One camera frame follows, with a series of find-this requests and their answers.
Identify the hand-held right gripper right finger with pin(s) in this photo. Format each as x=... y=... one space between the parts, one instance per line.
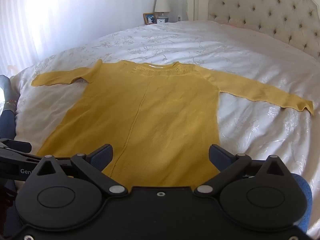
x=219 y=155

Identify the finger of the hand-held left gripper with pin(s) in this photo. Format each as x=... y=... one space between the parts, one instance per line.
x=17 y=145

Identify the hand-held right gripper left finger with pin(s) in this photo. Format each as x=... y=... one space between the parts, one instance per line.
x=103 y=155

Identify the yellow knit sweater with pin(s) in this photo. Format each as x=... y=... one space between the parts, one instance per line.
x=150 y=117

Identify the person's left leg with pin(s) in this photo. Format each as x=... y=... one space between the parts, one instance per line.
x=7 y=120

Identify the person's leg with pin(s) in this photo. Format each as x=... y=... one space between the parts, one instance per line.
x=303 y=200
x=7 y=120

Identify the person's right leg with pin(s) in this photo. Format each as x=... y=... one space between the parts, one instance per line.
x=303 y=200

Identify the white floral bedspread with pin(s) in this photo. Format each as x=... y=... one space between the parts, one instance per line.
x=200 y=45

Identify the white sheer curtain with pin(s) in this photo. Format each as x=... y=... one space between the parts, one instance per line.
x=30 y=17

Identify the small white clock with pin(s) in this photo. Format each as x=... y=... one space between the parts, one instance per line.
x=160 y=20

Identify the cream tufted headboard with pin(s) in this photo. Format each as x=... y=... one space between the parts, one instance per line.
x=262 y=5

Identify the white table lamp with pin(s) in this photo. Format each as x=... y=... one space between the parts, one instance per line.
x=162 y=3

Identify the wooden picture frame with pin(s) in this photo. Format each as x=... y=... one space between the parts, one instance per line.
x=150 y=18

